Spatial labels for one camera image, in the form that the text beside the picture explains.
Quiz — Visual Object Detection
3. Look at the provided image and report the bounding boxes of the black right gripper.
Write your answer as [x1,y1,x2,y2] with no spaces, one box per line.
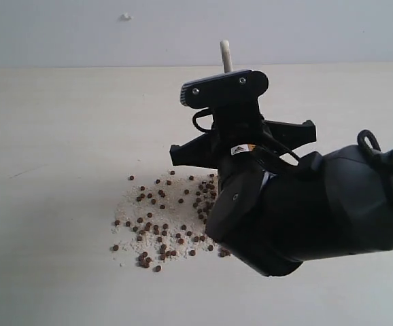
[169,100,317,190]

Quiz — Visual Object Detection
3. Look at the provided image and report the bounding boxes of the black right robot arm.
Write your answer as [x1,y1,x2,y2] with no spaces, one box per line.
[170,102,393,276]

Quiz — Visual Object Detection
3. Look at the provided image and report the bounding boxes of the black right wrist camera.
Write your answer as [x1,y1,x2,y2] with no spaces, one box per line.
[180,69,269,109]

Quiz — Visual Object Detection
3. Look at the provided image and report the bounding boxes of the white paint brush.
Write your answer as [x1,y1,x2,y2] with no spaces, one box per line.
[220,39,233,73]

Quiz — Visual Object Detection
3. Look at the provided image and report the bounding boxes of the white wall plug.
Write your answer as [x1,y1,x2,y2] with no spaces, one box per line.
[120,13,133,21]

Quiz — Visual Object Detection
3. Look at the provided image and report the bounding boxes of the pile of white grains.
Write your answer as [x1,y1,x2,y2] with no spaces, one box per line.
[109,170,232,273]

